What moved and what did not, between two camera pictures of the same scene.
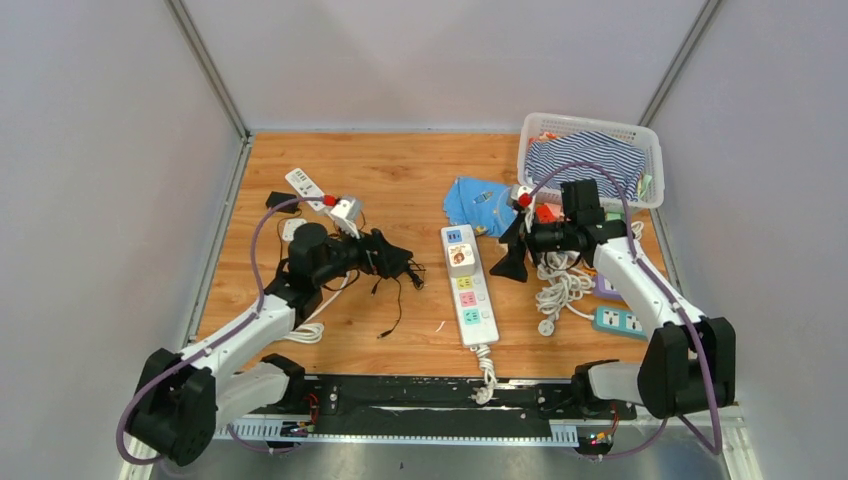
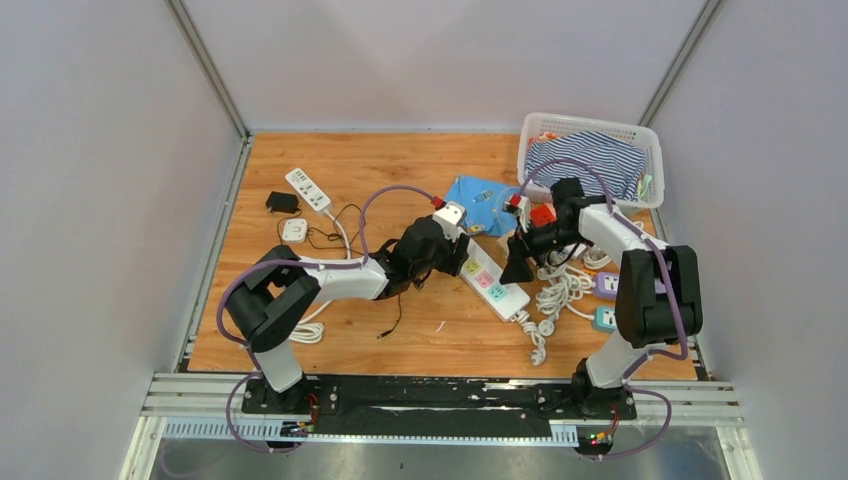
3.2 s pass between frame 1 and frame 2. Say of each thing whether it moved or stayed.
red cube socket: stayed
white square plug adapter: stayed
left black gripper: moved
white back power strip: moved
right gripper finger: stayed
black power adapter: stayed
